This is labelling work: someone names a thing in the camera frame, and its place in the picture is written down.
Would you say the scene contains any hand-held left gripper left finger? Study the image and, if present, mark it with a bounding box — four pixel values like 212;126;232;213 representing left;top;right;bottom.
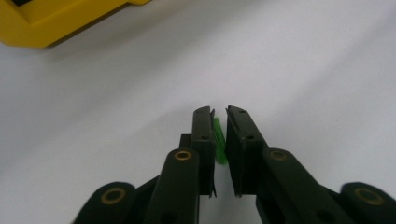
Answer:
143;105;217;224

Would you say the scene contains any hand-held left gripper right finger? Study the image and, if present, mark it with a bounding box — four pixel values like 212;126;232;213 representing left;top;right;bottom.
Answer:
225;105;357;224

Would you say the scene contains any small green plastic piece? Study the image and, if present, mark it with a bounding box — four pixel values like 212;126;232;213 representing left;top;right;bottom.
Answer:
213;117;229;165

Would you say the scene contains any yellow black organizer box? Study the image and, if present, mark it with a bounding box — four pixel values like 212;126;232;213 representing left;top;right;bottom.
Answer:
0;0;152;49

